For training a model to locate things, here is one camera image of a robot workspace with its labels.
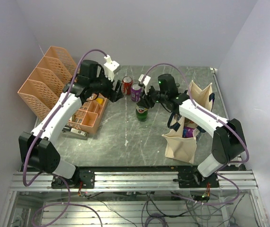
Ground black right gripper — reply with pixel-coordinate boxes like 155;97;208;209
137;84;168;108

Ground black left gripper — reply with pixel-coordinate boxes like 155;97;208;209
90;68;124;103

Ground green Perrier glass bottle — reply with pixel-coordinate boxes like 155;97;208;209
135;105;148;122

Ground purple Fanta can front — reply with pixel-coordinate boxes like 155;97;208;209
182;126;195;138

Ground purple fanta can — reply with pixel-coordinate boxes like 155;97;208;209
131;83;142;102
182;126;195;138

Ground cream canvas tote bag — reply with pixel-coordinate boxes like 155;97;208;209
162;81;215;164

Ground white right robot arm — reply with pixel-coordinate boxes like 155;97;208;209
136;74;247;187

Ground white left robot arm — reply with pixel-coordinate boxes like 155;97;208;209
18;56;123;188

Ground purple Fanta can rear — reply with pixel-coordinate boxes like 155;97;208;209
131;83;142;102

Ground red cola can rear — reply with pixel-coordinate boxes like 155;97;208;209
122;76;133;95

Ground yellow sticky note block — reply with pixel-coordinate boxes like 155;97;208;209
95;97;104;105

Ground black grey stapler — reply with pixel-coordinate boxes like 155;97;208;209
62;127;88;140

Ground pink plastic file organizer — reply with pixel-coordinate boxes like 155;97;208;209
17;45;109;135

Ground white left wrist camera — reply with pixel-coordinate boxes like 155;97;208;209
104;55;120;82

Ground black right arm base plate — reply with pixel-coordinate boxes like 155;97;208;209
172;172;219;189

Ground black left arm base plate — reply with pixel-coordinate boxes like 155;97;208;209
51;169;95;189

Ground loose cables under frame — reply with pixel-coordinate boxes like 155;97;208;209
61;186;244;227

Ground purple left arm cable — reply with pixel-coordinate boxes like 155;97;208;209
22;49;107;227

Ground aluminium mounting rail frame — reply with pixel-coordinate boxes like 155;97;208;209
0;171;270;227

